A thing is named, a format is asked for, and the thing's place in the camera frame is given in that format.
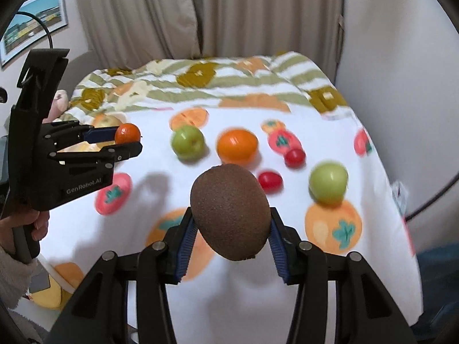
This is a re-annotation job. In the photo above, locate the person's left forearm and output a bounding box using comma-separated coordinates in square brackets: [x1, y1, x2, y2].
[0, 245, 44, 344]

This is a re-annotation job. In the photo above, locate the orange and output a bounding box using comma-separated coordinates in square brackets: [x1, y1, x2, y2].
[216, 129, 259, 165]

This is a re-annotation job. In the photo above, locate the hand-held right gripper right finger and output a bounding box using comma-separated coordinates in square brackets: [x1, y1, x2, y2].
[269, 206, 418, 344]

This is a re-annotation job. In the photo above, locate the person's left hand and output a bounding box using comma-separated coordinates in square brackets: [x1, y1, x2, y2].
[0, 208, 50, 251]

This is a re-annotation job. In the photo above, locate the small tangerine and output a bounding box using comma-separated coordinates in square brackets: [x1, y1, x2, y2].
[115, 123, 141, 144]

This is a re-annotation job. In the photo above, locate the dark blue cloth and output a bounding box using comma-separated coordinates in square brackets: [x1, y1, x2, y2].
[412, 245, 459, 334]

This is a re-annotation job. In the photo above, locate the white fruit-print cloth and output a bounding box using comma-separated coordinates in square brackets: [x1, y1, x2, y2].
[32, 105, 424, 344]

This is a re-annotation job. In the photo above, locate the beige curtain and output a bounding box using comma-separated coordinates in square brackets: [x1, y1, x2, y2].
[190, 0, 345, 60]
[73, 0, 201, 70]

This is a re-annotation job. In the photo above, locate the striped floral quilt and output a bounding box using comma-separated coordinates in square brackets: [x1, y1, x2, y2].
[66, 51, 350, 119]

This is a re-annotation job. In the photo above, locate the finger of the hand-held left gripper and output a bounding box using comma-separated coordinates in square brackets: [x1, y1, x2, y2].
[43, 122, 120, 147]
[50, 142, 143, 166]

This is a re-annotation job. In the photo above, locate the framed wall picture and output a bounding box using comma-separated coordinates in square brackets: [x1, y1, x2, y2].
[0, 0, 69, 69]

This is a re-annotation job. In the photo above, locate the yellow cushion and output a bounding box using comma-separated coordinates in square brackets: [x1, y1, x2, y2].
[30, 269, 72, 309]

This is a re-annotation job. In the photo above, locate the brown kiwi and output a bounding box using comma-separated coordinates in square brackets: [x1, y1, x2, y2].
[190, 164, 272, 261]

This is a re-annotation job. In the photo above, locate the green apple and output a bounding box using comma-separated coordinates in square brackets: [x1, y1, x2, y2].
[171, 125, 206, 160]
[309, 162, 349, 206]

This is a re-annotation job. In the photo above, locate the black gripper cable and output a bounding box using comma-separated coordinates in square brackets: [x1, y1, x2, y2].
[14, 11, 54, 49]

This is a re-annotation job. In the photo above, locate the pink plush toy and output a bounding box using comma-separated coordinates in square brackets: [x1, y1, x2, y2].
[43, 89, 70, 122]

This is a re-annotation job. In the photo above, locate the grey headboard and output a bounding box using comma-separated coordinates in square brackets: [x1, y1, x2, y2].
[54, 51, 99, 95]

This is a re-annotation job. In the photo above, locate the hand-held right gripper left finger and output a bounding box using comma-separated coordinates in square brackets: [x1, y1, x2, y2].
[50, 208, 196, 344]

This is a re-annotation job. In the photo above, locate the red cherry tomato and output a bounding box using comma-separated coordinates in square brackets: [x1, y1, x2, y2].
[258, 171, 283, 192]
[285, 148, 306, 168]

